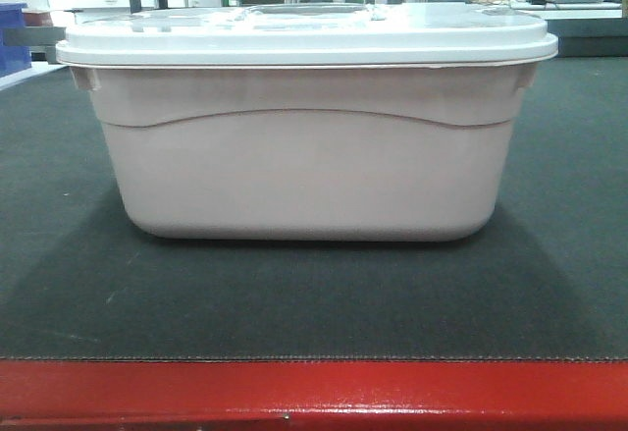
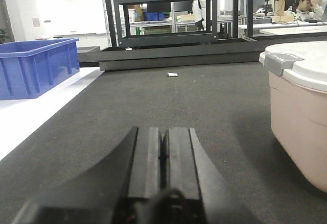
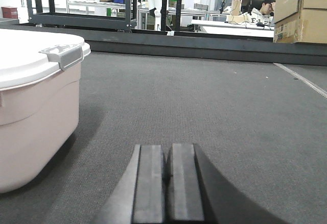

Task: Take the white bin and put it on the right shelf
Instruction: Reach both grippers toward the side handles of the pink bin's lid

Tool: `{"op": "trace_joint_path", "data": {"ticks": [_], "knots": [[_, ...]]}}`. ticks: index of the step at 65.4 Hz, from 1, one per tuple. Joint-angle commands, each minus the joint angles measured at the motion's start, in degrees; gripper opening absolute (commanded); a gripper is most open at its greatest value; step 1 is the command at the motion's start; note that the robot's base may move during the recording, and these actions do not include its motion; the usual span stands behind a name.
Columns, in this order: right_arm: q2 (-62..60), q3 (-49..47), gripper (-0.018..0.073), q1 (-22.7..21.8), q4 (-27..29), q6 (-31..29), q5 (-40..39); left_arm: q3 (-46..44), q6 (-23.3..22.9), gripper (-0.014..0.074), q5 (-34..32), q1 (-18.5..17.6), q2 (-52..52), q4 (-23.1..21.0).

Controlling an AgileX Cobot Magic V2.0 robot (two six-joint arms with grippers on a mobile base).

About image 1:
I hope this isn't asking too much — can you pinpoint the white plastic storage bin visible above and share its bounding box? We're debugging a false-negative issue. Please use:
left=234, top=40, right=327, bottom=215
left=72, top=64, right=536, bottom=242

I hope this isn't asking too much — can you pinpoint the white bin lid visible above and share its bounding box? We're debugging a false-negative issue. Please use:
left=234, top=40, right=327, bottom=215
left=56, top=3, right=558, bottom=69

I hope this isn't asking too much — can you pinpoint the dark grey felt mat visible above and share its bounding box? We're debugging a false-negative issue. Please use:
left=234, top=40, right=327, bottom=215
left=1, top=57, right=627, bottom=361

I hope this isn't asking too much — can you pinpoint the red metal table edge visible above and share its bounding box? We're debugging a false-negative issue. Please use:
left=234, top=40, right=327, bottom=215
left=1, top=360, right=627, bottom=430

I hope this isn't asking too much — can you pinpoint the blue crate far left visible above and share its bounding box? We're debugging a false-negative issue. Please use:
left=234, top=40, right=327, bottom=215
left=1, top=2, right=31, bottom=78

